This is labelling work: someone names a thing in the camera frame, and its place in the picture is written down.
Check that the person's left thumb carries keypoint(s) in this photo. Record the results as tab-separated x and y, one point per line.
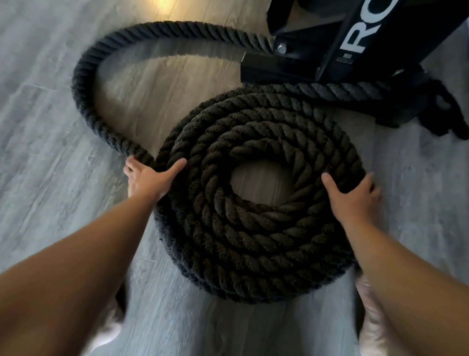
174	170

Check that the silver bolt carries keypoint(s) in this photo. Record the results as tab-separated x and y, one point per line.
281	48

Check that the person's right leg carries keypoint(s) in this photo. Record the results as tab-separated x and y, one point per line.
373	322

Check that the black metal rack frame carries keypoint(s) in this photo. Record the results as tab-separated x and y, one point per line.
370	33

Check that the person's leg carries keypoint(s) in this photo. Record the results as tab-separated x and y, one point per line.
373	322
110	322

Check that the person's right forearm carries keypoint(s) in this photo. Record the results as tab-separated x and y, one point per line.
410	289

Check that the person's right thumb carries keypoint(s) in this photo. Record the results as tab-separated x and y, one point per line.
331	185

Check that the person's right hand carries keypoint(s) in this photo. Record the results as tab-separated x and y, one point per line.
353	203

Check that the person's left forearm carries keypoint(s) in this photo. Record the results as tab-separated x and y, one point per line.
73	278

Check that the person's left hand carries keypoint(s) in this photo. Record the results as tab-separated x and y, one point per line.
148	181

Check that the person's left leg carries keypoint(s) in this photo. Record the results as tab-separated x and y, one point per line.
110	322

